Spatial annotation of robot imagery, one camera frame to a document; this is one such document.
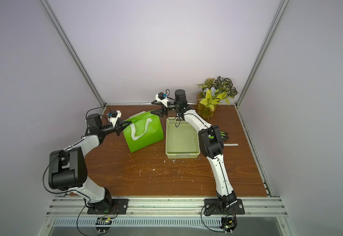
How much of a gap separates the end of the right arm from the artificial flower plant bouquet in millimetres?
155

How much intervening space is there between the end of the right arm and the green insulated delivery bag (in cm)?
6

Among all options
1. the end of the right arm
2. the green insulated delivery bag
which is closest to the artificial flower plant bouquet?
the end of the right arm

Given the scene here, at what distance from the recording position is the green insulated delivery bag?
0.86 meters

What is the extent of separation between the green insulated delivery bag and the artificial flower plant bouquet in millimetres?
321

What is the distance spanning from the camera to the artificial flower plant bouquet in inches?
36.1

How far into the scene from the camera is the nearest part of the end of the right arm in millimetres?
786

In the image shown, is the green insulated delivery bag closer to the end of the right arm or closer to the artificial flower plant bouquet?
the end of the right arm
